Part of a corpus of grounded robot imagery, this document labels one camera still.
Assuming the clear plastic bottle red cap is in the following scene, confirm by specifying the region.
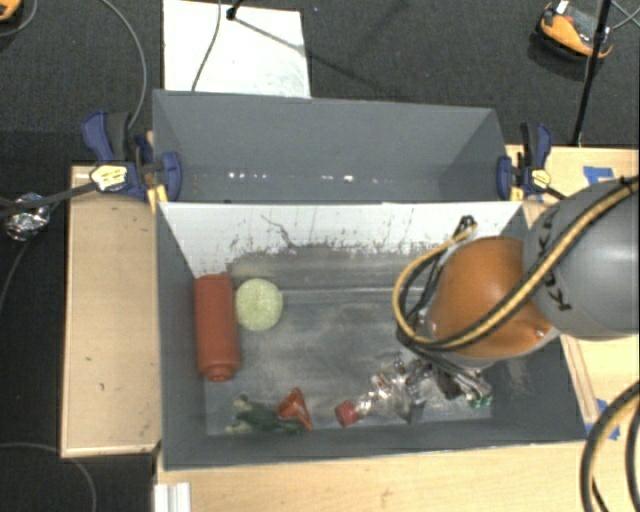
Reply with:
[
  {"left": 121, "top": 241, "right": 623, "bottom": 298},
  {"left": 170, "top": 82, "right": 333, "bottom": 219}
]
[{"left": 333, "top": 359, "right": 435, "bottom": 429}]

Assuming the red-orange plastic clip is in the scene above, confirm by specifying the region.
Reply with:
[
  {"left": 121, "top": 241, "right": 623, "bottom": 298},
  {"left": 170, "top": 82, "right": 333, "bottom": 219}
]
[{"left": 275, "top": 387, "right": 314, "bottom": 432}]

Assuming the green toy animal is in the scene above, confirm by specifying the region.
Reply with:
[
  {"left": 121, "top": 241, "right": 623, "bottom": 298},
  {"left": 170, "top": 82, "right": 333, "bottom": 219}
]
[{"left": 224, "top": 393, "right": 306, "bottom": 436}]

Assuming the yellow-green round sponge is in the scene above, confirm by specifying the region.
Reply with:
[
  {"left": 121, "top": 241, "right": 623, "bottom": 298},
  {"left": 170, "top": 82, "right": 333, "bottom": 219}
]
[{"left": 234, "top": 277, "right": 285, "bottom": 333}]

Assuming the red-brown squeeze bottle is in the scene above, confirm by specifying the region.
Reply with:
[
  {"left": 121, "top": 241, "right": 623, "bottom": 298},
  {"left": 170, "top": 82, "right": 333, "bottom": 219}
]
[{"left": 193, "top": 273, "right": 243, "bottom": 384}]

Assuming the grey metal bin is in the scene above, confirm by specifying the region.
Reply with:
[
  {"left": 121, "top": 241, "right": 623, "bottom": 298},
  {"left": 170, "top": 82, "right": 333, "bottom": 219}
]
[{"left": 149, "top": 88, "right": 589, "bottom": 471}]

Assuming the pale wood board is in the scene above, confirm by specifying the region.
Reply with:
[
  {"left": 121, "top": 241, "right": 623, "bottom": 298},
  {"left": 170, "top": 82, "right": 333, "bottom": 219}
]
[{"left": 59, "top": 164, "right": 164, "bottom": 459}]

